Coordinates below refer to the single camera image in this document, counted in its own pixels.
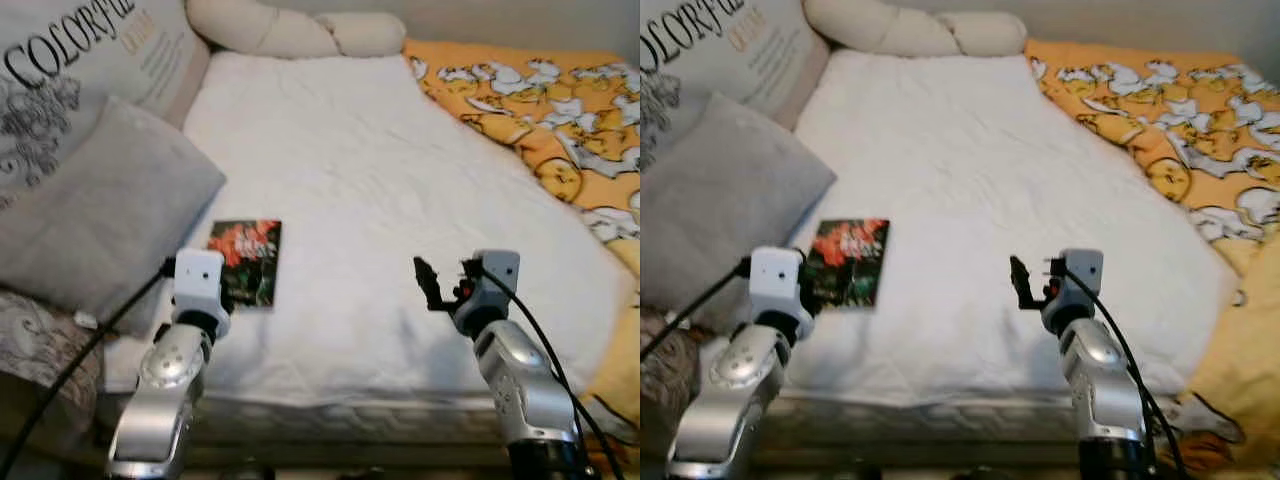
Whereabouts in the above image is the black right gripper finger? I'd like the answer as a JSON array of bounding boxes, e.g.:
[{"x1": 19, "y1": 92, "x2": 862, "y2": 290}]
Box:
[
  {"x1": 414, "y1": 257, "x2": 447, "y2": 311},
  {"x1": 1010, "y1": 255, "x2": 1037, "y2": 309}
]

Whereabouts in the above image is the dark paperback book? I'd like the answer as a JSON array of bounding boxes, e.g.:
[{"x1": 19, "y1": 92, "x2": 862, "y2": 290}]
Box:
[
  {"x1": 808, "y1": 218, "x2": 890, "y2": 309},
  {"x1": 208, "y1": 220, "x2": 283, "y2": 309}
]

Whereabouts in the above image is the white quilted mattress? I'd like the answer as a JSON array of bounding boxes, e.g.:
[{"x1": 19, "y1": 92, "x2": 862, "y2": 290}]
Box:
[
  {"x1": 95, "y1": 50, "x2": 636, "y2": 451},
  {"x1": 770, "y1": 48, "x2": 1241, "y2": 446}
]

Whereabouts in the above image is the grey floral pillow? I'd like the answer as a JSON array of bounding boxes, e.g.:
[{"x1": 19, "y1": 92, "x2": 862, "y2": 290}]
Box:
[
  {"x1": 0, "y1": 288, "x2": 106, "y2": 421},
  {"x1": 640, "y1": 305, "x2": 701, "y2": 421}
]

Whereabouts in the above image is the yellow cartoon egg blanket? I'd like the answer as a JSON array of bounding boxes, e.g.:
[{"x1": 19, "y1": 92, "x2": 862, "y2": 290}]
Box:
[
  {"x1": 405, "y1": 38, "x2": 641, "y2": 471},
  {"x1": 1025, "y1": 38, "x2": 1280, "y2": 471}
]

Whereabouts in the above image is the white grey patterned cushion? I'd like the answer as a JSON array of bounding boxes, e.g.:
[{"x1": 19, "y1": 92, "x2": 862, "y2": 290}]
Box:
[
  {"x1": 0, "y1": 0, "x2": 211, "y2": 211},
  {"x1": 640, "y1": 0, "x2": 831, "y2": 171}
]

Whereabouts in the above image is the long cream bolster pillow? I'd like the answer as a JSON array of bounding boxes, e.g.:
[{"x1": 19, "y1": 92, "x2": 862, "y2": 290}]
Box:
[
  {"x1": 185, "y1": 0, "x2": 406, "y2": 59},
  {"x1": 803, "y1": 0, "x2": 1028, "y2": 58}
]

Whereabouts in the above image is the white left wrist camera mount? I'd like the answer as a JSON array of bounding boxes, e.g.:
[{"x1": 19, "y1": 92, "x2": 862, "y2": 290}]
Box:
[
  {"x1": 748, "y1": 246, "x2": 813, "y2": 341},
  {"x1": 172, "y1": 248, "x2": 233, "y2": 336}
]

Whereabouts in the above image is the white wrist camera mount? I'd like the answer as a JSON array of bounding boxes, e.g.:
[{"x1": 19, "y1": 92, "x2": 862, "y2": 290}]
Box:
[
  {"x1": 172, "y1": 248, "x2": 233, "y2": 336},
  {"x1": 748, "y1": 246, "x2": 813, "y2": 341},
  {"x1": 1058, "y1": 248, "x2": 1104, "y2": 311},
  {"x1": 470, "y1": 250, "x2": 521, "y2": 311}
]

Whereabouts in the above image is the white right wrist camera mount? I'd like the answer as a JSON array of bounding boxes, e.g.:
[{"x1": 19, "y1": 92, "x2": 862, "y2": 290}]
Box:
[
  {"x1": 1058, "y1": 248, "x2": 1104, "y2": 311},
  {"x1": 470, "y1": 250, "x2": 521, "y2": 311}
]

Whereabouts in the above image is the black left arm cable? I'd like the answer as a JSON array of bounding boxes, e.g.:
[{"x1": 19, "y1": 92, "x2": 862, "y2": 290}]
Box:
[
  {"x1": 0, "y1": 258, "x2": 179, "y2": 471},
  {"x1": 640, "y1": 258, "x2": 753, "y2": 361}
]

